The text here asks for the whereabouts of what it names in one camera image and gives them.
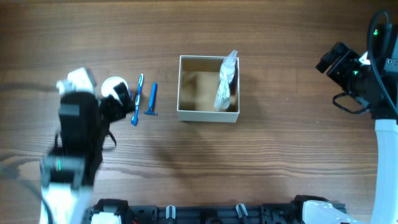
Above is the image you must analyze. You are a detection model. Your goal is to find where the white tube with gold cap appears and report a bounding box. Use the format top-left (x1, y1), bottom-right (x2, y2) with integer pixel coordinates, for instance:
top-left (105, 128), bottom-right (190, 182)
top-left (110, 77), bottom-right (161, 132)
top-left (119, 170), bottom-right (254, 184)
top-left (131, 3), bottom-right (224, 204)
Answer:
top-left (214, 79), bottom-right (231, 111)

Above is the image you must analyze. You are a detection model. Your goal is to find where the blue spray bottle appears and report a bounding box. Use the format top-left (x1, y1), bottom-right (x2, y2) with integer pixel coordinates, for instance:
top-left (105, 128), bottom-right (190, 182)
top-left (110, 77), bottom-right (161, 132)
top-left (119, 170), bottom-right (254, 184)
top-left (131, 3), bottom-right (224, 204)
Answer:
top-left (220, 50), bottom-right (238, 85)

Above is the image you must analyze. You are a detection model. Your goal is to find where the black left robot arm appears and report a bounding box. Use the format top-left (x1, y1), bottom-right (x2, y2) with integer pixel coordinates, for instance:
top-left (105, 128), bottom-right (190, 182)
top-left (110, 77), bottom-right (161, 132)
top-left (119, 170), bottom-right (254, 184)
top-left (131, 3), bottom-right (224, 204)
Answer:
top-left (39, 82), bottom-right (134, 223)

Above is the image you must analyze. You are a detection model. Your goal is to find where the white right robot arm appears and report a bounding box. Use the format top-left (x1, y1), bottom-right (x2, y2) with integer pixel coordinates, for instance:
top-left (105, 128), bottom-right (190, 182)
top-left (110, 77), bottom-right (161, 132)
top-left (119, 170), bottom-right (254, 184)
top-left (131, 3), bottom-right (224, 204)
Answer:
top-left (316, 22), bottom-right (397, 223)

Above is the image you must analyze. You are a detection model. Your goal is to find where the white round jar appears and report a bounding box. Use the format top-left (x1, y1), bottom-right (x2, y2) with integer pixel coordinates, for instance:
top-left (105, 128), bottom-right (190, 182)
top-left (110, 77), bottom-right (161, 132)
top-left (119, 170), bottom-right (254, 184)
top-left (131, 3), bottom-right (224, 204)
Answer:
top-left (101, 77), bottom-right (128, 99)

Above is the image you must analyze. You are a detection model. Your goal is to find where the blue toothbrush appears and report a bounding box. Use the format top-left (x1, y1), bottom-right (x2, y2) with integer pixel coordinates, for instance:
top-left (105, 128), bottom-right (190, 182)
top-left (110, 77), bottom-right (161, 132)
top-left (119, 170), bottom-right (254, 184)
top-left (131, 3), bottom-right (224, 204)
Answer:
top-left (131, 73), bottom-right (144, 126)

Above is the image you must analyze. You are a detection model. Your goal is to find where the blue razor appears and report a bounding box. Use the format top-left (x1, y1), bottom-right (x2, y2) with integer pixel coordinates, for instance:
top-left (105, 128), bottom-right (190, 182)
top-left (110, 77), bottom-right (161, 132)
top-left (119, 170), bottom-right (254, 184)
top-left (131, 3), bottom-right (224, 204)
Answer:
top-left (144, 82), bottom-right (157, 116)

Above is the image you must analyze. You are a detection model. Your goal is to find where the white cardboard box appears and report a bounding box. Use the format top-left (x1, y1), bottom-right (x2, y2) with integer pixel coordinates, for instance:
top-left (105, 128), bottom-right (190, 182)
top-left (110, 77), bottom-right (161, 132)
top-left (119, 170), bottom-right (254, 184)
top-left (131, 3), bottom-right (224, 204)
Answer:
top-left (177, 55), bottom-right (240, 123)

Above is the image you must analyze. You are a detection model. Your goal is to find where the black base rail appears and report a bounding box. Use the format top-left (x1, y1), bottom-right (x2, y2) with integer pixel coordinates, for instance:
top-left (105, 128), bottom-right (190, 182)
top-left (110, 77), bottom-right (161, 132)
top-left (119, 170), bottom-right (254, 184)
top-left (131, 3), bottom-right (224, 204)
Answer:
top-left (83, 198), bottom-right (348, 224)

